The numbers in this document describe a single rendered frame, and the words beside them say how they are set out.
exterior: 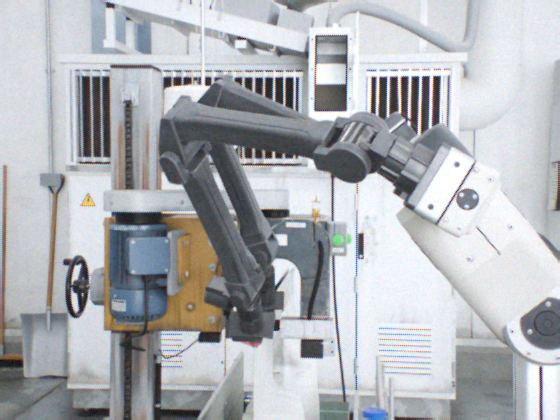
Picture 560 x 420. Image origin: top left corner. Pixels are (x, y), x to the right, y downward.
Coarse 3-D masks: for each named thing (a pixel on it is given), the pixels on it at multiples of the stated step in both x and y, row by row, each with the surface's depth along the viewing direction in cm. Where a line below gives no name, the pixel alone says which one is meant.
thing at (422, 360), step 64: (64, 64) 538; (192, 64) 523; (256, 64) 519; (384, 64) 513; (448, 64) 510; (448, 128) 513; (320, 192) 520; (384, 192) 517; (384, 256) 519; (384, 320) 521; (448, 320) 517; (192, 384) 532; (320, 384) 526; (448, 384) 519
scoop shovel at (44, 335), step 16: (64, 176) 665; (48, 272) 650; (48, 288) 647; (48, 304) 644; (32, 320) 647; (48, 320) 644; (64, 320) 646; (32, 336) 647; (48, 336) 647; (64, 336) 646; (32, 352) 645; (48, 352) 645; (64, 352) 643; (32, 368) 644; (48, 368) 643; (64, 368) 641
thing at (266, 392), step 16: (256, 352) 220; (272, 352) 265; (256, 368) 220; (272, 368) 265; (256, 384) 221; (272, 384) 259; (256, 400) 221; (272, 400) 245; (288, 400) 256; (256, 416) 222; (272, 416) 235; (288, 416) 243; (304, 416) 262
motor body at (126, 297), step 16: (112, 224) 236; (128, 224) 236; (144, 224) 236; (160, 224) 237; (112, 240) 236; (112, 256) 236; (112, 272) 236; (128, 272) 234; (112, 288) 237; (128, 288) 235; (160, 288) 237; (112, 304) 236; (128, 304) 233; (144, 304) 234; (160, 304) 237; (128, 320) 235; (144, 320) 235
